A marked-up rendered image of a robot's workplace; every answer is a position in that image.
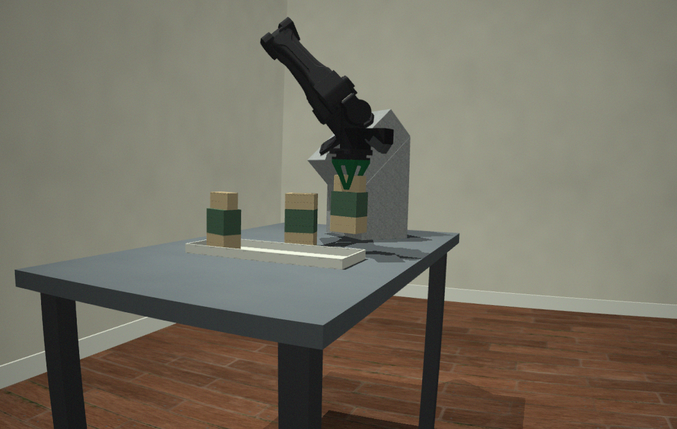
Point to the tan box with dark green band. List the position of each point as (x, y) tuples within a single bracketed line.
[(224, 220), (301, 218), (348, 209)]

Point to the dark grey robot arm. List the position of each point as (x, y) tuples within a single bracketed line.
[(326, 92)]

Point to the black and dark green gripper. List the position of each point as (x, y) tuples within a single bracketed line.
[(351, 158)]

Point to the white shallow tray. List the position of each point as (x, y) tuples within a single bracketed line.
[(286, 253)]

